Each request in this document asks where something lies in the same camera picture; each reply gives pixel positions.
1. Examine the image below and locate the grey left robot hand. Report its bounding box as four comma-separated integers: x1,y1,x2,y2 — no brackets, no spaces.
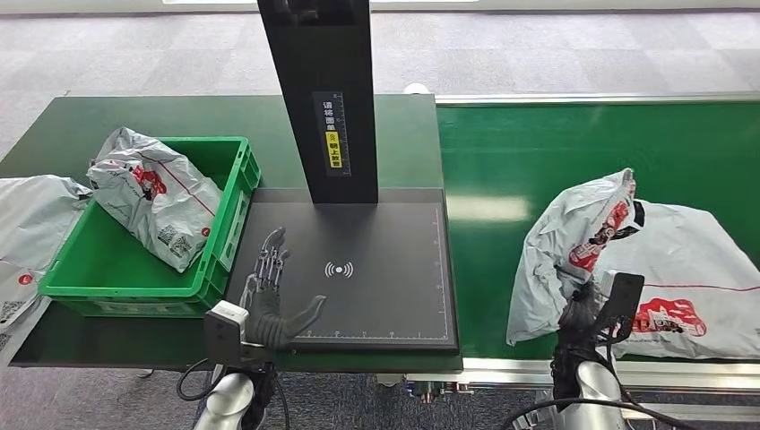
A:
240,226,328,351

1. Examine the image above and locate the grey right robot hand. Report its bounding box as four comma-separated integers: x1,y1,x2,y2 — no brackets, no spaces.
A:
557,279,613,357

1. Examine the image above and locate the small grey red-print mailer bag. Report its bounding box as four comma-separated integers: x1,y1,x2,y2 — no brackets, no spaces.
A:
505,168,646,347

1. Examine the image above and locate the black weighing scale platform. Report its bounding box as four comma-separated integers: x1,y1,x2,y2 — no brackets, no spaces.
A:
224,187,460,356

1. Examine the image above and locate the green plastic basket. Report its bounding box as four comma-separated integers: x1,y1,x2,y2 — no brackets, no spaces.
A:
38,136,263,319

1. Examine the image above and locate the grey mailer bag black smile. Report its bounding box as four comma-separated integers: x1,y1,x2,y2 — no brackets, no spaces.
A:
593,200,760,361

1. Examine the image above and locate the black connector block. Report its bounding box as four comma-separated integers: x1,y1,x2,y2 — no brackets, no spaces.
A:
406,379,476,406

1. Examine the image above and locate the grey mailer bag with QR codes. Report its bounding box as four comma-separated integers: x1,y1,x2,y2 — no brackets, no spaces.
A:
86,125,224,274

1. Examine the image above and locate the green conveyor belt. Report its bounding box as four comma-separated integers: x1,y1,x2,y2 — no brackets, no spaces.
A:
436,100,760,361

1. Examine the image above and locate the black yellow column label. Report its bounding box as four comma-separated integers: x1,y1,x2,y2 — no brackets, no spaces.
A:
312,90,352,178

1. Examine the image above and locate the large grey mailer bag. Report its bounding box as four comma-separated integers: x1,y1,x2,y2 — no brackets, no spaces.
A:
0,175,93,366

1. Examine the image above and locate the black scanner column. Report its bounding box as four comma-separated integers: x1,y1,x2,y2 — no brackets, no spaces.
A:
256,0,380,205

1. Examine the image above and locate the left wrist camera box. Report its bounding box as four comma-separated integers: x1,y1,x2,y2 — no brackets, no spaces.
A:
203,300,251,367

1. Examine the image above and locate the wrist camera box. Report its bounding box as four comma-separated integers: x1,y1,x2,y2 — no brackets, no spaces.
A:
203,300,251,367
593,271,646,347

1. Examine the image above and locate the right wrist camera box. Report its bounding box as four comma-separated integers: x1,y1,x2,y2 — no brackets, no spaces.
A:
593,271,646,347

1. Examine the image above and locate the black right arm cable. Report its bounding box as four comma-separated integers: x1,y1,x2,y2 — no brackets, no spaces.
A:
498,396,702,430

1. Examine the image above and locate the black straight left arm cable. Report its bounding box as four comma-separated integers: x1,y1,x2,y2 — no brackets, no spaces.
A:
272,374,292,430

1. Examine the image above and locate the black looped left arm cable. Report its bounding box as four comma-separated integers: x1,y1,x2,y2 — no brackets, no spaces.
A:
176,358,227,403

